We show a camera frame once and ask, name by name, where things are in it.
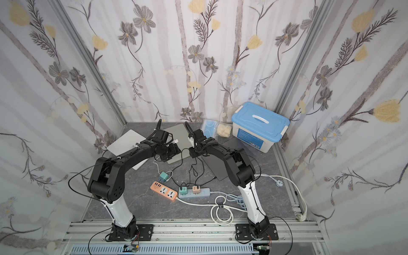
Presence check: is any black charger cable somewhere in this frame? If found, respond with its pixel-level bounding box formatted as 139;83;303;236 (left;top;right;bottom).
170;148;217;189

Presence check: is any white charger cable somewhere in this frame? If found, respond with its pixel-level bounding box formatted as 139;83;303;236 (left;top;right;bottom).
151;158;174;182

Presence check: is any teal charger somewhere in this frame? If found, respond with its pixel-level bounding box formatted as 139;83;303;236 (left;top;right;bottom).
178;187;188;195
159;172;169;183

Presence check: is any pink charger plug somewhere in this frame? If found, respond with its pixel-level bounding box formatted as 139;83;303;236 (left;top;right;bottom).
192;186;201;194

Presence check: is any orange power strip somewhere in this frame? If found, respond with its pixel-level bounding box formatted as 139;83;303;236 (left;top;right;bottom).
150;181;178;201

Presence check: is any blue-grey power strip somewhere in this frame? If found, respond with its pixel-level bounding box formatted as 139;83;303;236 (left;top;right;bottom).
179;188;210;199

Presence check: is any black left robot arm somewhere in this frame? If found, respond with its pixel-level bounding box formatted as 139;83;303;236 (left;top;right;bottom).
88;140;181;241

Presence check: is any silver laptop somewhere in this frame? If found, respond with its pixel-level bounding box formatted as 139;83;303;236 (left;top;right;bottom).
165;124;192;164

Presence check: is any dark grey laptop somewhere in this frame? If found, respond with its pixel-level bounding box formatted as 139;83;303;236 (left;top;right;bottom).
201;138;255;181

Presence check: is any white laptop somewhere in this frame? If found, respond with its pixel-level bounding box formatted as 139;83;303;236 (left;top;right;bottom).
107;130;146;156

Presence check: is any bag of blue masks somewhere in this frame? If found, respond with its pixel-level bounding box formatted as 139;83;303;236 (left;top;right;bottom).
200;119;220;139

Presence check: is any bag of white cotton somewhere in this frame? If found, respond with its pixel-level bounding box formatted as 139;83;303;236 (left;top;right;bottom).
216;123;232;138

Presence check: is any blue lid storage box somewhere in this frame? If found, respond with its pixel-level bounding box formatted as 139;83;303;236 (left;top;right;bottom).
232;102;290;153

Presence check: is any light blue coiled cord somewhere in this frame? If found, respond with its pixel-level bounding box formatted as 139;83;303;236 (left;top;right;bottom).
210;190;249;211

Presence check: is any white coiled power cord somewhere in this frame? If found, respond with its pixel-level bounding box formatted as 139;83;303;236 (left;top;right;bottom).
176;173;308;226

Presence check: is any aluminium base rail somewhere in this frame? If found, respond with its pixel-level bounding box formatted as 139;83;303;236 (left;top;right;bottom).
62;218;329;255

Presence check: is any white vented cable duct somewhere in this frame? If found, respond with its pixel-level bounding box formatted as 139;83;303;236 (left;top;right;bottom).
69;243;259;255

